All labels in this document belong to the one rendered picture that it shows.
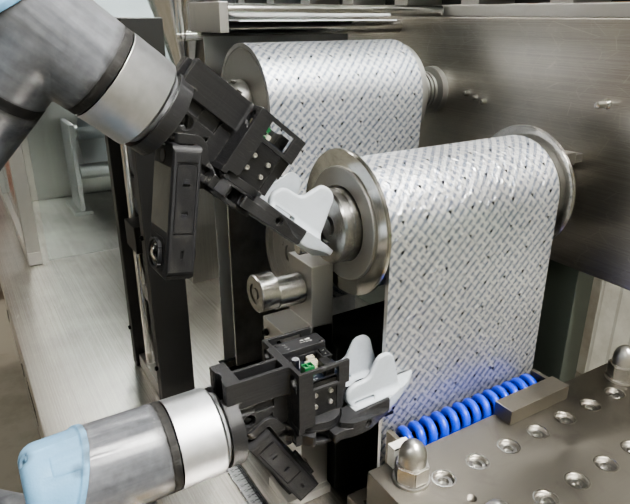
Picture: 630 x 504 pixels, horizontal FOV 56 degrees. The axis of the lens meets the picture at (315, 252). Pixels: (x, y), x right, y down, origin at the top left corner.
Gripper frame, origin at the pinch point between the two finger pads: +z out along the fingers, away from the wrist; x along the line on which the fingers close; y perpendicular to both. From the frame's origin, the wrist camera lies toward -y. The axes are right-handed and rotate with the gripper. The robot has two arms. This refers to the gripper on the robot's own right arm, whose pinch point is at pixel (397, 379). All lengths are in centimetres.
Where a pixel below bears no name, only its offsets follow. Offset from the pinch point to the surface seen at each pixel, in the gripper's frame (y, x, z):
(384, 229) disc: 17.5, -0.8, -3.3
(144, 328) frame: -10.3, 43.5, -15.0
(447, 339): 3.0, -0.3, 6.4
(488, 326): 2.9, -0.2, 12.5
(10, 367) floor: -109, 221, -33
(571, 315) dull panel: -1.4, 1.6, 30.4
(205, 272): -17, 74, 7
